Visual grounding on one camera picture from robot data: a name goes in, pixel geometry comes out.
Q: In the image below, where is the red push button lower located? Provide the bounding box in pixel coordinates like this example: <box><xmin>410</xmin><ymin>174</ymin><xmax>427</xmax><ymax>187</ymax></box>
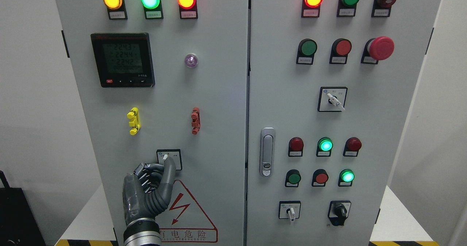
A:
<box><xmin>311</xmin><ymin>169</ymin><xmax>329</xmax><ymax>187</ymax></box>

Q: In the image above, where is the lit green lamp middle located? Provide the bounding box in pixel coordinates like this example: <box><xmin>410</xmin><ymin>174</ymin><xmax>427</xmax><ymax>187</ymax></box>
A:
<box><xmin>316</xmin><ymin>137</ymin><xmax>333</xmax><ymax>157</ymax></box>

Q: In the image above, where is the red push button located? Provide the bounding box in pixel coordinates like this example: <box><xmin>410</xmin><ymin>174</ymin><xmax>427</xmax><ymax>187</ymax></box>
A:
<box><xmin>329</xmin><ymin>38</ymin><xmax>352</xmax><ymax>65</ymax></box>
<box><xmin>311</xmin><ymin>169</ymin><xmax>329</xmax><ymax>187</ymax></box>

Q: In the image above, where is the lit red lamp right door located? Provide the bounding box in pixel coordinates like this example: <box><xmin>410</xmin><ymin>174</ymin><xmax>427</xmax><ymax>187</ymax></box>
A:
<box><xmin>301</xmin><ymin>0</ymin><xmax>323</xmax><ymax>18</ymax></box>

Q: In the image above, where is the white selector switch right upper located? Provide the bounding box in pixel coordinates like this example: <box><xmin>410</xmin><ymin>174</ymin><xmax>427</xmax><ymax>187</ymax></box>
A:
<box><xmin>317</xmin><ymin>87</ymin><xmax>348</xmax><ymax>112</ymax></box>

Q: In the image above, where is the red electric hazard warning sticker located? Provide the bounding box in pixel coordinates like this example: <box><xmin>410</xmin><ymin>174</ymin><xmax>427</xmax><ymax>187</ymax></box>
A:
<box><xmin>156</xmin><ymin>180</ymin><xmax>218</xmax><ymax>243</ymax></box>

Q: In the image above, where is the dark red lamp right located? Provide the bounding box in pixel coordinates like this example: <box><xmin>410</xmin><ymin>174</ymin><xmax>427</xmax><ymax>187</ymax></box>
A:
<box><xmin>343</xmin><ymin>137</ymin><xmax>362</xmax><ymax>157</ymax></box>

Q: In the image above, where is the lit red lamp left door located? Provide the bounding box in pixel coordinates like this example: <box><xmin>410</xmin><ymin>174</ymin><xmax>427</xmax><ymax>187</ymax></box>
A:
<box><xmin>177</xmin><ymin>0</ymin><xmax>198</xmax><ymax>19</ymax></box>

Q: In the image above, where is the white selector switch door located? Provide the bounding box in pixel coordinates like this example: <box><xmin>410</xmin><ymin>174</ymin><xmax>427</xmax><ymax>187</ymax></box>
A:
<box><xmin>156</xmin><ymin>149</ymin><xmax>182</xmax><ymax>171</ymax></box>

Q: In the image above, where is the dark red lamp left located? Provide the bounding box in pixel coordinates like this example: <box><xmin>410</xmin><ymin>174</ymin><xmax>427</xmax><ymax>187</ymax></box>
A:
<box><xmin>288</xmin><ymin>137</ymin><xmax>305</xmax><ymax>157</ymax></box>

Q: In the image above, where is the lit green lamp top left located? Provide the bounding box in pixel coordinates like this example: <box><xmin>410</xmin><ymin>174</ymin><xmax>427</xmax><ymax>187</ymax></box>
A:
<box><xmin>141</xmin><ymin>0</ymin><xmax>164</xmax><ymax>19</ymax></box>

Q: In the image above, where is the unlit green lamp top right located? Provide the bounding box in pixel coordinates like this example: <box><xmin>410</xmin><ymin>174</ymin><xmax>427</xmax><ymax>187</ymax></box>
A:
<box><xmin>336</xmin><ymin>0</ymin><xmax>360</xmax><ymax>18</ymax></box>

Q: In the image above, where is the silver door handle lock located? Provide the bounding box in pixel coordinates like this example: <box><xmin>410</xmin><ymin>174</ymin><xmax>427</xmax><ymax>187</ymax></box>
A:
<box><xmin>259</xmin><ymin>127</ymin><xmax>275</xmax><ymax>177</ymax></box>

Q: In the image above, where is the dark red buzzer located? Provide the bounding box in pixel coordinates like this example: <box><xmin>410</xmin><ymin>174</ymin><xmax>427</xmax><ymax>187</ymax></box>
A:
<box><xmin>371</xmin><ymin>0</ymin><xmax>397</xmax><ymax>18</ymax></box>

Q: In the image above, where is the red terminal clip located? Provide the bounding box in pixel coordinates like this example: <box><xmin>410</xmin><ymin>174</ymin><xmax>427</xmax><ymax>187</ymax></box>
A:
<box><xmin>191</xmin><ymin>107</ymin><xmax>201</xmax><ymax>135</ymax></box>

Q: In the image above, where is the grey electrical control cabinet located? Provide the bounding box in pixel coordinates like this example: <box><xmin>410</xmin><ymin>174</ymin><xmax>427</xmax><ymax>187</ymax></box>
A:
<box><xmin>56</xmin><ymin>0</ymin><xmax>441</xmax><ymax>246</ymax></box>

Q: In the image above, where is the white selector switch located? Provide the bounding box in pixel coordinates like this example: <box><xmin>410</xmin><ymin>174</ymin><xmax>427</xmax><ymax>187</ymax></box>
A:
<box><xmin>317</xmin><ymin>87</ymin><xmax>348</xmax><ymax>112</ymax></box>
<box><xmin>278</xmin><ymin>200</ymin><xmax>301</xmax><ymax>226</ymax></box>

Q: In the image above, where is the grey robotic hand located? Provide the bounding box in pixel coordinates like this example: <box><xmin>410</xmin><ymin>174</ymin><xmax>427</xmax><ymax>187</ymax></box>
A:
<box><xmin>122</xmin><ymin>155</ymin><xmax>176</xmax><ymax>226</ymax></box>

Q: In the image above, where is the dark red lamp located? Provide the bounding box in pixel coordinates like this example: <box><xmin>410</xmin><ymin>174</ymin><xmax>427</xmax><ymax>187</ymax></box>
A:
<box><xmin>288</xmin><ymin>137</ymin><xmax>305</xmax><ymax>157</ymax></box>
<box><xmin>343</xmin><ymin>137</ymin><xmax>362</xmax><ymax>157</ymax></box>

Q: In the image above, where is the black rotary knob switch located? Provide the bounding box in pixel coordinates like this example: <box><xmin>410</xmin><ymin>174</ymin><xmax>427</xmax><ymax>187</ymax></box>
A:
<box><xmin>328</xmin><ymin>200</ymin><xmax>351</xmax><ymax>226</ymax></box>

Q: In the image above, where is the white selector switch bottom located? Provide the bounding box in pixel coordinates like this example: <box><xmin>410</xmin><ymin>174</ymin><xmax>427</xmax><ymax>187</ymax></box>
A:
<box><xmin>278</xmin><ymin>200</ymin><xmax>301</xmax><ymax>226</ymax></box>

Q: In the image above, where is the lit red lamp door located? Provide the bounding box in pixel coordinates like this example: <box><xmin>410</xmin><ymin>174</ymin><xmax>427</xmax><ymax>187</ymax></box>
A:
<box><xmin>301</xmin><ymin>0</ymin><xmax>323</xmax><ymax>18</ymax></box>
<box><xmin>177</xmin><ymin>0</ymin><xmax>198</xmax><ymax>19</ymax></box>

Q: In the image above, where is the green push button upper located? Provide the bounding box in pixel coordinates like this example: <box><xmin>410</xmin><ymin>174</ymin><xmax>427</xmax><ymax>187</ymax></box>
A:
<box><xmin>296</xmin><ymin>38</ymin><xmax>317</xmax><ymax>65</ymax></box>

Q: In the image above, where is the red push button upper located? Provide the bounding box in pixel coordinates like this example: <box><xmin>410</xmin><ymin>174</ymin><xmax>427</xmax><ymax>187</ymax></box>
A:
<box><xmin>329</xmin><ymin>38</ymin><xmax>352</xmax><ymax>65</ymax></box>

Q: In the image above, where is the black digital power meter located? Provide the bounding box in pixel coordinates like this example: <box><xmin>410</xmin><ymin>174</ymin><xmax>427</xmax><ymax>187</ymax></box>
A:
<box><xmin>90</xmin><ymin>32</ymin><xmax>155</xmax><ymax>88</ymax></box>

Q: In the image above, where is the yellow indicator lamp top left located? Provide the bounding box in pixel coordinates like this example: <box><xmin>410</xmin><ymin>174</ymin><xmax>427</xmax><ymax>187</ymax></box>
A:
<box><xmin>103</xmin><ymin>0</ymin><xmax>127</xmax><ymax>20</ymax></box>

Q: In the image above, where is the yellow terminal clip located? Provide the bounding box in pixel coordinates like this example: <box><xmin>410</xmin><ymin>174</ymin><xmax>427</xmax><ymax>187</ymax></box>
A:
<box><xmin>127</xmin><ymin>107</ymin><xmax>141</xmax><ymax>135</ymax></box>

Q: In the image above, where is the lit green push button lower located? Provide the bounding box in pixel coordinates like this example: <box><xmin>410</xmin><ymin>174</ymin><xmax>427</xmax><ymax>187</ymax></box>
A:
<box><xmin>337</xmin><ymin>169</ymin><xmax>355</xmax><ymax>187</ymax></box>

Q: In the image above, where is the lit green lamp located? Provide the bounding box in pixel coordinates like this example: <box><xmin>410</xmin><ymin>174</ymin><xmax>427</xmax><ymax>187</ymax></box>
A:
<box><xmin>316</xmin><ymin>137</ymin><xmax>333</xmax><ymax>157</ymax></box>
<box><xmin>141</xmin><ymin>0</ymin><xmax>164</xmax><ymax>19</ymax></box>

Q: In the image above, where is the red emergency stop mushroom button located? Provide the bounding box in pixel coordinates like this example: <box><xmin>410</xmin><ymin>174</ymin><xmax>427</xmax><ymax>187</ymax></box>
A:
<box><xmin>361</xmin><ymin>36</ymin><xmax>395</xmax><ymax>65</ymax></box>

